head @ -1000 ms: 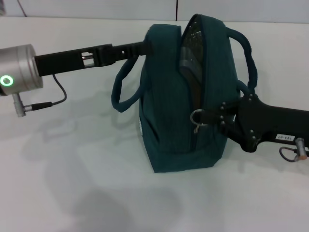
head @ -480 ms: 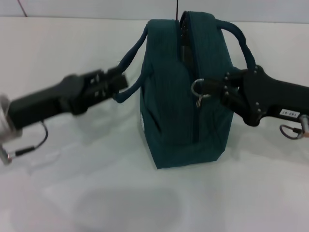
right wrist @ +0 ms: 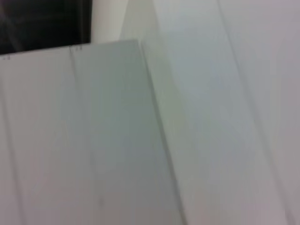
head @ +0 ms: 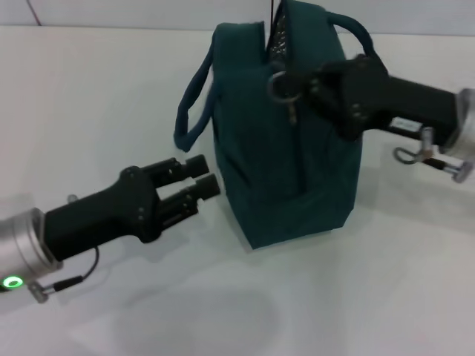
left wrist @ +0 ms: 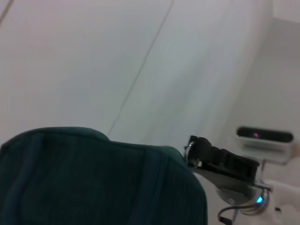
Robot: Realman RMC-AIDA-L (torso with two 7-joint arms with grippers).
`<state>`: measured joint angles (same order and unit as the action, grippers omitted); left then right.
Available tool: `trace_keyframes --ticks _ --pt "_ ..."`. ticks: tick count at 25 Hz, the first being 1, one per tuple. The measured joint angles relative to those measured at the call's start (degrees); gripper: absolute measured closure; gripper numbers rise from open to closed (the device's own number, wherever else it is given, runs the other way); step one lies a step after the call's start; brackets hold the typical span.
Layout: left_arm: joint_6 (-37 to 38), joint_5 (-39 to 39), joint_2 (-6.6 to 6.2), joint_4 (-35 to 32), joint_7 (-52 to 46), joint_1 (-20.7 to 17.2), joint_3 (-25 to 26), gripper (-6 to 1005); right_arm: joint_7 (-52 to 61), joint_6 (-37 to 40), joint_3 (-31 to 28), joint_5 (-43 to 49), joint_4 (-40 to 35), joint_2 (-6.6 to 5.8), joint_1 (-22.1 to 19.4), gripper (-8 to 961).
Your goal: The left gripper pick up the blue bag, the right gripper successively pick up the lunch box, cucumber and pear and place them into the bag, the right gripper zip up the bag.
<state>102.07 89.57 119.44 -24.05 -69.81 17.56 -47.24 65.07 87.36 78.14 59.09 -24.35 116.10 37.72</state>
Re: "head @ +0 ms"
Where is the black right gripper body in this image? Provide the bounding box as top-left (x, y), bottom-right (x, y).
top-left (335, 54), bottom-right (458, 144)

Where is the grey left gripper cable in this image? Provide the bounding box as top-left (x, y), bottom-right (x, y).
top-left (29, 246), bottom-right (101, 303)

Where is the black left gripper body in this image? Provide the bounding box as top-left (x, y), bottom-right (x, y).
top-left (43, 166), bottom-right (165, 263)

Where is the dark teal fabric lunch bag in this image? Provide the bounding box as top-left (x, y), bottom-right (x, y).
top-left (173, 0), bottom-right (375, 251)

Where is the grey right gripper cable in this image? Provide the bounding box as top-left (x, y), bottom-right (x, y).
top-left (393, 127), bottom-right (471, 183)

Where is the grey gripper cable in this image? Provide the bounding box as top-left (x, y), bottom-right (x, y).
top-left (393, 127), bottom-right (471, 183)
top-left (29, 246), bottom-right (101, 303)

